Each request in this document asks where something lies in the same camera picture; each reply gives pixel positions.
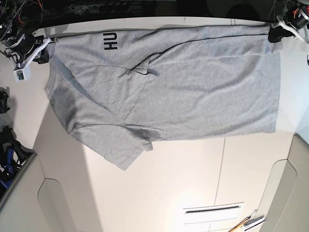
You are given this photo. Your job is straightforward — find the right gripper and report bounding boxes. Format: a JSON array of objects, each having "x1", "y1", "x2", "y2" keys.
[{"x1": 4, "y1": 34, "x2": 58, "y2": 68}]

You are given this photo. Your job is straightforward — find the blue and black equipment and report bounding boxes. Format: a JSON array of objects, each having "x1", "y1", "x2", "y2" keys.
[{"x1": 0, "y1": 126, "x2": 35, "y2": 191}]

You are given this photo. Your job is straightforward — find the grey T-shirt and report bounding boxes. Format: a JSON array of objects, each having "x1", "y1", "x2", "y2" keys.
[{"x1": 45, "y1": 25, "x2": 282, "y2": 170}]

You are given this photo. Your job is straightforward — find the wooden handled tool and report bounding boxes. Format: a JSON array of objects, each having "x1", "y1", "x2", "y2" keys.
[{"x1": 228, "y1": 217, "x2": 250, "y2": 232}]

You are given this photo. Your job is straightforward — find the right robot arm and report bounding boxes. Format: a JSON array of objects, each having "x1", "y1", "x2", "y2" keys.
[{"x1": 0, "y1": 0, "x2": 60, "y2": 70}]

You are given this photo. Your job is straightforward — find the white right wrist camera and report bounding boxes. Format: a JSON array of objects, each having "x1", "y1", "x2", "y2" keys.
[{"x1": 13, "y1": 67, "x2": 31, "y2": 82}]

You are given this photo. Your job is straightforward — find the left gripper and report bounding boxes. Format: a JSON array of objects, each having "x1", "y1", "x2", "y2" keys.
[{"x1": 268, "y1": 2, "x2": 309, "y2": 44}]

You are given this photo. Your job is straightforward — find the white cable slot plate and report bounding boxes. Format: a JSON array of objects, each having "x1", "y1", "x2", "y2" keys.
[{"x1": 183, "y1": 203, "x2": 244, "y2": 224}]

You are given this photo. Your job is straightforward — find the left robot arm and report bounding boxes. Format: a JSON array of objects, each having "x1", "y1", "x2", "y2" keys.
[{"x1": 268, "y1": 0, "x2": 309, "y2": 45}]

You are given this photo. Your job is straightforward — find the black device at left edge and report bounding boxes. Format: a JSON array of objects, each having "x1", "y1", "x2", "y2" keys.
[{"x1": 0, "y1": 87, "x2": 10, "y2": 114}]

